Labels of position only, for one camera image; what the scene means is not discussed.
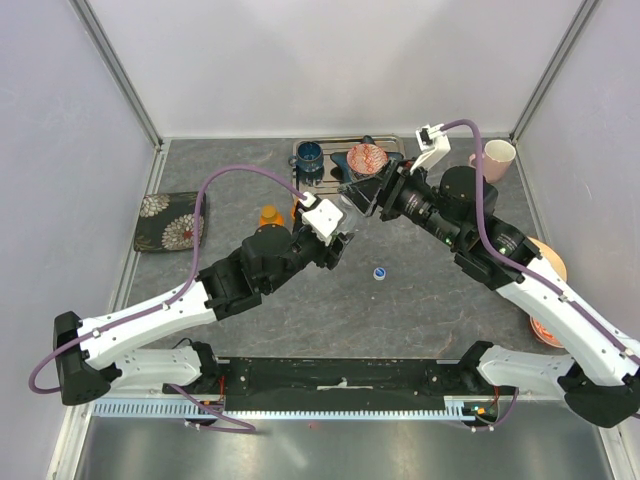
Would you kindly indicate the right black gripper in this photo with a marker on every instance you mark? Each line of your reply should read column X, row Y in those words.
column 364, row 193

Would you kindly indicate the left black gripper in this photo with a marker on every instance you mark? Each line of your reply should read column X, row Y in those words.
column 330, row 257

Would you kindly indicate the white blue bottle cap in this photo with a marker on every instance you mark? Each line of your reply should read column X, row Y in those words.
column 379, row 273

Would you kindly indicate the labelled water bottle blue cap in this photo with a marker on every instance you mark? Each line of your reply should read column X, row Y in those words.
column 348, row 223

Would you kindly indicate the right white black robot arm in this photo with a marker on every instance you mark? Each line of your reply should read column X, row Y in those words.
column 598, row 376

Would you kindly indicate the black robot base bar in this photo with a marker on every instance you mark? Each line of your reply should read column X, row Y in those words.
column 344, row 385

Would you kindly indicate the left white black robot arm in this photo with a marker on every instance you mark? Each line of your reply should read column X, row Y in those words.
column 96, row 353

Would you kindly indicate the orange juice bottle right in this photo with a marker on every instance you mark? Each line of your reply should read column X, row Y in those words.
column 294, row 210

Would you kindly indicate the orange juice bottle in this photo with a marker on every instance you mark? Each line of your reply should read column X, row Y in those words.
column 270, row 215
column 294, row 210

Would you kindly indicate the orange juice bottle left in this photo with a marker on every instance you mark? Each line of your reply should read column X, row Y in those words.
column 270, row 215

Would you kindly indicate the red patterned small bowl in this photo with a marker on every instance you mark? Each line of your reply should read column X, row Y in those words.
column 364, row 160

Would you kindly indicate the silver metal tray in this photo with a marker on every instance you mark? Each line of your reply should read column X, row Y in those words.
column 325, row 182

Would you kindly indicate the blue star shaped dish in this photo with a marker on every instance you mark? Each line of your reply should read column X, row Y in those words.
column 345, row 162

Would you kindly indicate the dark blue ceramic mug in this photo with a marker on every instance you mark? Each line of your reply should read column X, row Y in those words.
column 308, row 157

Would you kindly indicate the pink ceramic mug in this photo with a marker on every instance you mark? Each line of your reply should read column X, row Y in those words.
column 498, row 156

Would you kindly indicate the black floral square plate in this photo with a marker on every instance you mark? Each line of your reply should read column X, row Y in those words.
column 166, row 223

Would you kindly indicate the beige bird painted plate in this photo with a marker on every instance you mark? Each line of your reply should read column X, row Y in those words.
column 555, row 260

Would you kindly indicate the red floral small bowl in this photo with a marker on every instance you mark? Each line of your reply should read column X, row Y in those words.
column 543, row 335

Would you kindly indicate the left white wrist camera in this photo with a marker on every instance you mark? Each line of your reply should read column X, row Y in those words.
column 322, row 215

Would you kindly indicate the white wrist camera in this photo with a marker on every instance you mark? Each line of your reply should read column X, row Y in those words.
column 322, row 215
column 434, row 146

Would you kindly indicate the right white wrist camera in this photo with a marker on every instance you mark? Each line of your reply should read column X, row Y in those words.
column 434, row 146

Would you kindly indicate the white slotted cable duct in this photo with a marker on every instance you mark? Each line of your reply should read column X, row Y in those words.
column 184, row 409

